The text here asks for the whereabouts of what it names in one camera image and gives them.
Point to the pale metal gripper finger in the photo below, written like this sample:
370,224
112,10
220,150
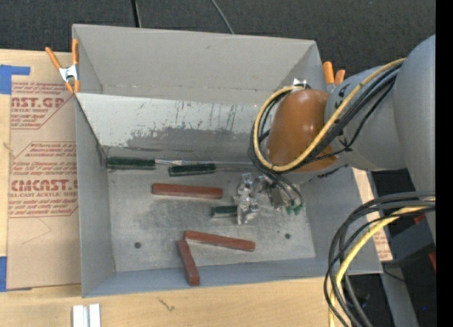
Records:
247,182
246,210

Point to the dark green flat block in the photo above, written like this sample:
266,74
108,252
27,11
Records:
131,163
223,211
192,169

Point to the red-brown flat block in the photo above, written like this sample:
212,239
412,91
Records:
187,191
219,240
188,263

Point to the grey metal bin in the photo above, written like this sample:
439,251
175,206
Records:
148,212

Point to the brown cardboard board red print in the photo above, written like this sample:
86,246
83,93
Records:
42,163

